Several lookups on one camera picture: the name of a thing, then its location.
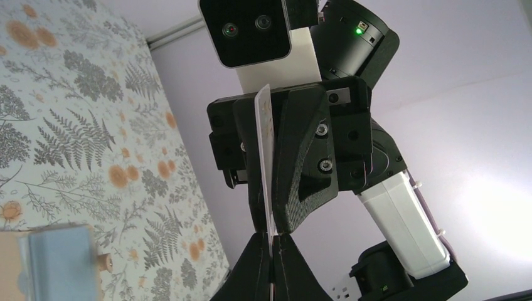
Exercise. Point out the aluminium rail frame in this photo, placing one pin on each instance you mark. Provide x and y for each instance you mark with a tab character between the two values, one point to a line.
175	33

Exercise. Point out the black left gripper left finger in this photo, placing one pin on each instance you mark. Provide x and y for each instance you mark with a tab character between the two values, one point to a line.
249	279

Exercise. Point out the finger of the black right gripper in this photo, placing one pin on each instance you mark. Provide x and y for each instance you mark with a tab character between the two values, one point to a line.
244	112
304	165

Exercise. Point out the floral patterned table mat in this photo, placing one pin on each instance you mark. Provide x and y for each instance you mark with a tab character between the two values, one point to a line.
88	136

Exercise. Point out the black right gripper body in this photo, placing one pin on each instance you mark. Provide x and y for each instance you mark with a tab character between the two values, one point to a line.
349	101

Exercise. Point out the white red credit card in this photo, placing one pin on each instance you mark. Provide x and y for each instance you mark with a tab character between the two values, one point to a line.
266	140

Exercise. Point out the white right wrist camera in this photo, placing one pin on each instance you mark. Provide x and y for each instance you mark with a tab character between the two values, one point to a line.
267	42

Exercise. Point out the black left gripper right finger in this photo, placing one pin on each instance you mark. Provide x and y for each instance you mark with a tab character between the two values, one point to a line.
293	278

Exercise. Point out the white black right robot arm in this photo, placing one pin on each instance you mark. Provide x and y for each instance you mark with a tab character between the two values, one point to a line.
415	262

